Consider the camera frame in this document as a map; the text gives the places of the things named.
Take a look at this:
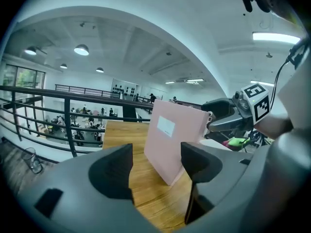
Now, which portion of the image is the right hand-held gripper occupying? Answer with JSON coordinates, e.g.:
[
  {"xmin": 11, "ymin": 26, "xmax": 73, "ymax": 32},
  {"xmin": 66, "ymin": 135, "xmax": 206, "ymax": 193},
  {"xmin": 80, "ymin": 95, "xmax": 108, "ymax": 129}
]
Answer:
[{"xmin": 201, "ymin": 83, "xmax": 272, "ymax": 133}]

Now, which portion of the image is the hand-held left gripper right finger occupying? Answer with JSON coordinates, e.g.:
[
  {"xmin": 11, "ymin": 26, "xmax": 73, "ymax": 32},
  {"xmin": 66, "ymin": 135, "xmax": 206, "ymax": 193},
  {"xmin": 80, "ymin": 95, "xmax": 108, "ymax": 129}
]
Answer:
[{"xmin": 180, "ymin": 141, "xmax": 256, "ymax": 225}]

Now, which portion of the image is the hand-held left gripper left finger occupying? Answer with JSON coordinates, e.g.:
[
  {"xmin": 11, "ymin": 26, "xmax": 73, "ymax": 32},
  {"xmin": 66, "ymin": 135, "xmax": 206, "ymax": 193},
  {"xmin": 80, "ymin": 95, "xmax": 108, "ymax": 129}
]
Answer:
[{"xmin": 17, "ymin": 143, "xmax": 162, "ymax": 233}]

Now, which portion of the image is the pink box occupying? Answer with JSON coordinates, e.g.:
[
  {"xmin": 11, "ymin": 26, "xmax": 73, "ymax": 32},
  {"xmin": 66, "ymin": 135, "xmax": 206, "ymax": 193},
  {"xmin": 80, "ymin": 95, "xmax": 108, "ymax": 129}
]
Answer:
[{"xmin": 143, "ymin": 99, "xmax": 210, "ymax": 186}]

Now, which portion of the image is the person's right forearm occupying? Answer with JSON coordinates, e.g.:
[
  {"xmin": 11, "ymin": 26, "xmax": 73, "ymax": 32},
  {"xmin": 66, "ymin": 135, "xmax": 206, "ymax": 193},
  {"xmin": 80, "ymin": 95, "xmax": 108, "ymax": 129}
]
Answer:
[{"xmin": 254, "ymin": 113, "xmax": 294, "ymax": 140}]

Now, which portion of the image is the green star pillow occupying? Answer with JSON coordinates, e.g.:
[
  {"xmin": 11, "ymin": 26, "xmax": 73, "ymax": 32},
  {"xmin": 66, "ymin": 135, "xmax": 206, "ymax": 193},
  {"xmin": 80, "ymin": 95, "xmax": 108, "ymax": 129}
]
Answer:
[{"xmin": 228, "ymin": 136, "xmax": 251, "ymax": 147}]

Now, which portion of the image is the distant black railing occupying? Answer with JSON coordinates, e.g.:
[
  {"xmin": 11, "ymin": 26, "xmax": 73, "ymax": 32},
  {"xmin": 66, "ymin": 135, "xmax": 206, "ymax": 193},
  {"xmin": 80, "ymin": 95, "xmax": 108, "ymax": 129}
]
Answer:
[{"xmin": 54, "ymin": 83, "xmax": 122, "ymax": 98}]

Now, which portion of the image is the thin black cable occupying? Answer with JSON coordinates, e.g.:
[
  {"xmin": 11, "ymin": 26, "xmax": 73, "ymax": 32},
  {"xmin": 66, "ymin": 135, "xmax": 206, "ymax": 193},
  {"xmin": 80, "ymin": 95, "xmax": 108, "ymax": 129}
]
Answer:
[{"xmin": 269, "ymin": 57, "xmax": 292, "ymax": 111}]

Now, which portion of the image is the black wire wastebasket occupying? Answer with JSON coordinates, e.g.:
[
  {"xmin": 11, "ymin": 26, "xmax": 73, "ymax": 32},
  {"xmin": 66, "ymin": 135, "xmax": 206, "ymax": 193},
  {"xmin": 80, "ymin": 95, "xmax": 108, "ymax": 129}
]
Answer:
[{"xmin": 23, "ymin": 147, "xmax": 43, "ymax": 174}]

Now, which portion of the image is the white wall display panel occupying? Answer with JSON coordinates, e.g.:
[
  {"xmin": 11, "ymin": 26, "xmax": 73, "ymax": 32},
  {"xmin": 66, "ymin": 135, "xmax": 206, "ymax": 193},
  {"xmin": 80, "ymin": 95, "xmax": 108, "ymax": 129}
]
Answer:
[{"xmin": 111, "ymin": 79, "xmax": 141, "ymax": 101}]

